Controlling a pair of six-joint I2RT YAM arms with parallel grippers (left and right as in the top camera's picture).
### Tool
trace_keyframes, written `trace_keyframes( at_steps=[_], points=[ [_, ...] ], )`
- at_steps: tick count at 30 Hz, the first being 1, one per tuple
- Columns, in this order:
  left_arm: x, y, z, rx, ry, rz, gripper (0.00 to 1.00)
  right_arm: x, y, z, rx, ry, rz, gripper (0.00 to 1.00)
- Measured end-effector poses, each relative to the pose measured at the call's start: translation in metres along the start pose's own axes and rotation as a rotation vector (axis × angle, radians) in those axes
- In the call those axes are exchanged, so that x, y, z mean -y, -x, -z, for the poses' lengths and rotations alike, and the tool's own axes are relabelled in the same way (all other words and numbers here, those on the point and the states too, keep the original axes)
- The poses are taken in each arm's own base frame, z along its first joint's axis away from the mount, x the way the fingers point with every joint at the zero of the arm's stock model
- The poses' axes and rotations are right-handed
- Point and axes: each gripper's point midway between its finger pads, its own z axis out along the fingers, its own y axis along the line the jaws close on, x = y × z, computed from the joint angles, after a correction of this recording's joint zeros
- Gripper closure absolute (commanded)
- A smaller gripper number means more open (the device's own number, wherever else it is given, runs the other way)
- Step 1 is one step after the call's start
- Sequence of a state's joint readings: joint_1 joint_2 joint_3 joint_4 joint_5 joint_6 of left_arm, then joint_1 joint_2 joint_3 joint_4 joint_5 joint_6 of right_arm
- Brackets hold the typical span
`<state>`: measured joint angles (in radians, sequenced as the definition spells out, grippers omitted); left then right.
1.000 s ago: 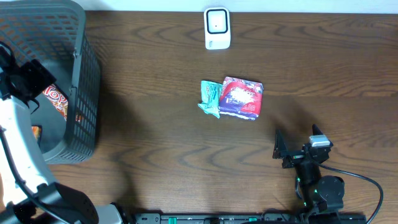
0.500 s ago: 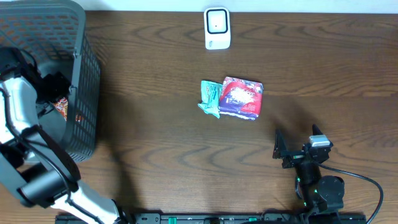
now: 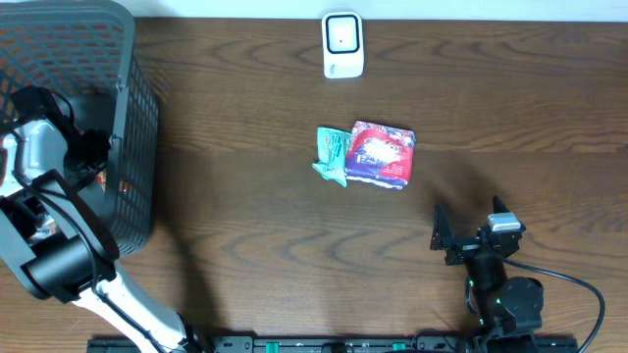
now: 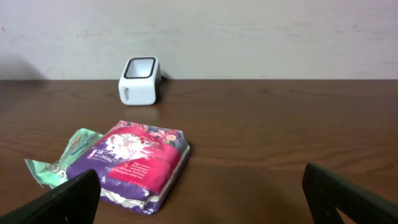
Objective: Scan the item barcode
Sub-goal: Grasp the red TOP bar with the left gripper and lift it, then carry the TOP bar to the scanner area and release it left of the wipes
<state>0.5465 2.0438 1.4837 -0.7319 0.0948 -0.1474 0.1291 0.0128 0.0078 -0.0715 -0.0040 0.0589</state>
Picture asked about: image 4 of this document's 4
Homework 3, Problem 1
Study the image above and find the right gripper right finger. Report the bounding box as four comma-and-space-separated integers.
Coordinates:
302, 163, 397, 223

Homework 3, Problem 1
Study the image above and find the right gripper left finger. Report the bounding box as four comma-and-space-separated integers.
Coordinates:
1, 169, 101, 224

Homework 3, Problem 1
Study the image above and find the green toilet wipes pack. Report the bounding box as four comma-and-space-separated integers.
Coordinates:
25, 128, 103, 189

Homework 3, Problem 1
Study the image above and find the purple red liner pack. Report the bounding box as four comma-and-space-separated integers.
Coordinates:
66, 121, 190, 215

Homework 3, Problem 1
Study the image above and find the white barcode scanner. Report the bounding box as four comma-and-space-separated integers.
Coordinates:
118, 56, 162, 106

